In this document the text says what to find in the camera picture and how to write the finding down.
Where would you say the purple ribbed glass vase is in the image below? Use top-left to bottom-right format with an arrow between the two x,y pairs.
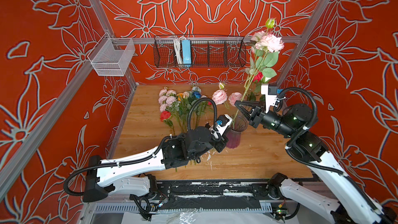
227,115 -> 248,149

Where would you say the red rose flower stem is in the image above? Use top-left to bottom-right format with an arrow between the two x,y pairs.
160,111 -> 175,135

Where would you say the pink carnation spray stem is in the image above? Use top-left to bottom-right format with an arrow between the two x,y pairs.
229,18 -> 285,106

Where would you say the mixed flower bunch on table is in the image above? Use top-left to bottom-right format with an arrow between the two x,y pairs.
158,86 -> 214,172

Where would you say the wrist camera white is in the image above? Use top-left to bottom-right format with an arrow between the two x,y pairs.
209,114 -> 233,141
261,83 -> 282,113

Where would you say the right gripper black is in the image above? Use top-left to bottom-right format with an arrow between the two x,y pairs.
237,99 -> 301,140

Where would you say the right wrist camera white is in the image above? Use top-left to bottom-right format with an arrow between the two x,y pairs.
261,83 -> 282,113

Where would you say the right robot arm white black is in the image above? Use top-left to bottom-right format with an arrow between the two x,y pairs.
234,84 -> 397,224

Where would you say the pink peony flower stem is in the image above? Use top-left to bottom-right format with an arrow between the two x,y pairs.
212,83 -> 243,107

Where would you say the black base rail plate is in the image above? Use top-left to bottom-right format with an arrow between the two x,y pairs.
145,179 -> 297,214

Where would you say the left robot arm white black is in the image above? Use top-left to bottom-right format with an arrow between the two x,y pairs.
63,97 -> 232,203

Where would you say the black wire wall basket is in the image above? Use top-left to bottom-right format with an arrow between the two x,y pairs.
153,35 -> 246,68

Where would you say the white mesh wall basket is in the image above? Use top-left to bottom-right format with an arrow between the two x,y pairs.
88,33 -> 135,77

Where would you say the blue flat box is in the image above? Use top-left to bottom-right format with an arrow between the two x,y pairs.
181,39 -> 192,67

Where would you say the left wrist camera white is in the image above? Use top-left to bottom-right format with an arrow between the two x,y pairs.
209,114 -> 233,141

